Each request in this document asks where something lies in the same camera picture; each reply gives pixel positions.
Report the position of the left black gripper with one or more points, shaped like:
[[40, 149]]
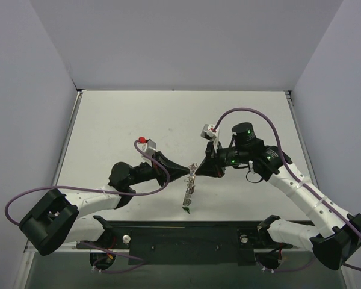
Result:
[[161, 168]]

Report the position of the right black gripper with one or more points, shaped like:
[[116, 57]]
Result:
[[213, 161]]

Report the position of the large silver keyring disc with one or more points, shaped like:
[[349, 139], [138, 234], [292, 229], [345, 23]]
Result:
[[190, 181]]

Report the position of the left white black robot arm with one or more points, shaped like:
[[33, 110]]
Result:
[[59, 217]]

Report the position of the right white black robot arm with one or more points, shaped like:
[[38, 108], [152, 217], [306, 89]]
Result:
[[334, 235]]

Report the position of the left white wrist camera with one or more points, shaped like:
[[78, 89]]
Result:
[[148, 147]]

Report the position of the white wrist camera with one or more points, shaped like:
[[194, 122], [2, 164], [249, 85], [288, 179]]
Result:
[[212, 135], [148, 147]]

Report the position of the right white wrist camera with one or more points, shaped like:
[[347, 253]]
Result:
[[212, 135]]

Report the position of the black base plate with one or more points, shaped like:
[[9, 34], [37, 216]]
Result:
[[182, 242]]

